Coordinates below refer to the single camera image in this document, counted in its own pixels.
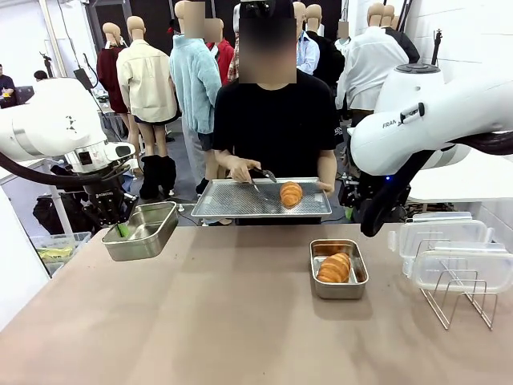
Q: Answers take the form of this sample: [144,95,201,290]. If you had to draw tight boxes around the mannequin in white shirt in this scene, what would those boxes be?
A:
[335,2,410,121]

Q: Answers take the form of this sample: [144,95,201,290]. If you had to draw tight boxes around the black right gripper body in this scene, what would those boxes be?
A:
[339,178,362,209]

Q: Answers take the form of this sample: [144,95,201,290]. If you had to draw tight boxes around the perforated steel baking tray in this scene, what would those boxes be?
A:
[190,176,333,220]

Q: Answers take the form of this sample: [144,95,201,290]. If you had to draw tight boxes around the black-handled steel tongs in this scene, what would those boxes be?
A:
[247,167,278,204]

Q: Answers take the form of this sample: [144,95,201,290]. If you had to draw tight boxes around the man in dark shirt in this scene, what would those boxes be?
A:
[0,63,18,108]

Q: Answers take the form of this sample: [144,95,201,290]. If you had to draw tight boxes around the mannequin in red jacket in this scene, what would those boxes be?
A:
[204,18,236,87]

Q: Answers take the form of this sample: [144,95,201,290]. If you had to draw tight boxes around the mannequin in cream jacket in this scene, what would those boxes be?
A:
[115,15,180,201]

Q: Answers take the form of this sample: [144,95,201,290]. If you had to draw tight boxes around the black stand with flat plate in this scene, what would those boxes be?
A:
[73,51,106,113]

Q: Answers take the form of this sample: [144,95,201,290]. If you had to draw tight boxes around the person's left forearm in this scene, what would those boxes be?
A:
[318,148,338,186]

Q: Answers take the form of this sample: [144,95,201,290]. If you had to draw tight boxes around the black bag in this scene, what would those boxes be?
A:
[32,194,97,237]

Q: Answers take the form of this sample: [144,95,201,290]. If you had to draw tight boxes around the mannequin in pale blue shirt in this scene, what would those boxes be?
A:
[292,2,321,75]

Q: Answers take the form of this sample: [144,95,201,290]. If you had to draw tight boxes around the golden croissant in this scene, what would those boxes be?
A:
[279,180,304,209]
[316,251,353,284]

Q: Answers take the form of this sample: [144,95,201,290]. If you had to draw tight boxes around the black light stand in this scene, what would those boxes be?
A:
[432,28,444,67]

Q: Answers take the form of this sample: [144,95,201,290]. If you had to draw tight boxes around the person in black t-shirt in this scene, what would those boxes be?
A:
[211,0,338,226]

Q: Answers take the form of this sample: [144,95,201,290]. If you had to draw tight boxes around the person's right forearm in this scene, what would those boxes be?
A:
[214,148,241,172]

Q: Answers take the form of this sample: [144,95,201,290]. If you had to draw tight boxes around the mannequin in black-white jacket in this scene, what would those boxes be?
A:
[380,3,421,67]

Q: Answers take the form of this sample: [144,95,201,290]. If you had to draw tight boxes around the clear plastic storage bin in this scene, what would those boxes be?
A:
[30,231,93,278]

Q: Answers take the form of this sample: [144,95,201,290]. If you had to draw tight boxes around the mannequin in light blue fleece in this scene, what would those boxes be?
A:
[168,0,225,197]

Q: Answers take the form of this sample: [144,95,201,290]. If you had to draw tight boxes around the person's right hand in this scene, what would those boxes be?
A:
[229,156,263,184]

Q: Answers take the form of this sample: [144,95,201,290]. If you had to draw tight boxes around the mannequin in dark red sweater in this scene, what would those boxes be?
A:
[95,22,133,144]

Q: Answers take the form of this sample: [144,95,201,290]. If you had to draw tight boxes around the mannequin in plaid shirt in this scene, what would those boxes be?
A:
[227,43,241,83]

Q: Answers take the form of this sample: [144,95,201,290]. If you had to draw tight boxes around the steel wire lid rack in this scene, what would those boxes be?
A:
[418,258,500,332]

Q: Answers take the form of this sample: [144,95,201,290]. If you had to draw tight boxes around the steel rectangular container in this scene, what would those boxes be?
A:
[100,201,180,263]
[309,238,370,301]

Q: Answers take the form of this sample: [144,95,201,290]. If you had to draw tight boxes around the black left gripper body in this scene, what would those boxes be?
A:
[82,177,129,213]

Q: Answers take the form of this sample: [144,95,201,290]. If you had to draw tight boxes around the mannequin in black jacket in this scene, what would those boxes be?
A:
[304,3,346,121]

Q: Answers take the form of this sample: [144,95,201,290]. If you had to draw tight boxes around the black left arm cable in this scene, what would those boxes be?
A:
[0,150,126,189]

